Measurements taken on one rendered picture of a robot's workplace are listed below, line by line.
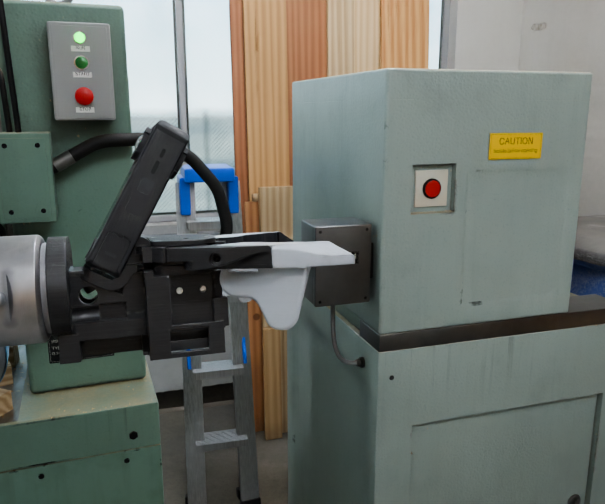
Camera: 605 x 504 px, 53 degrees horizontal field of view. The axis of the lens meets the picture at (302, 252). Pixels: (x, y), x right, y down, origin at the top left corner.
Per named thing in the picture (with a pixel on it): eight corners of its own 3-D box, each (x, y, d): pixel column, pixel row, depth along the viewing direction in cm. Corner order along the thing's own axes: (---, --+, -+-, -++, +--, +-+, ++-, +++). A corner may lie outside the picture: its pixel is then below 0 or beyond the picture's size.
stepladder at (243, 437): (183, 499, 219) (165, 165, 204) (253, 487, 225) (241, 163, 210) (187, 523, 203) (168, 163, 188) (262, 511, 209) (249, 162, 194)
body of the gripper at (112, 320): (219, 330, 50) (62, 346, 47) (213, 225, 50) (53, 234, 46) (236, 352, 43) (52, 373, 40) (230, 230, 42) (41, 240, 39)
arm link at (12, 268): (-11, 234, 45) (-37, 242, 37) (56, 231, 46) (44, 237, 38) (-2, 335, 46) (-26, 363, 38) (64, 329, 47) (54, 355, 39)
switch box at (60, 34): (55, 119, 110) (47, 25, 106) (114, 119, 113) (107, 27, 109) (54, 120, 104) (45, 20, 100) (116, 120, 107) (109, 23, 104)
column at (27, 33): (36, 353, 139) (1, 16, 123) (137, 340, 146) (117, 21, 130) (30, 395, 118) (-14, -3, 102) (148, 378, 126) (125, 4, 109)
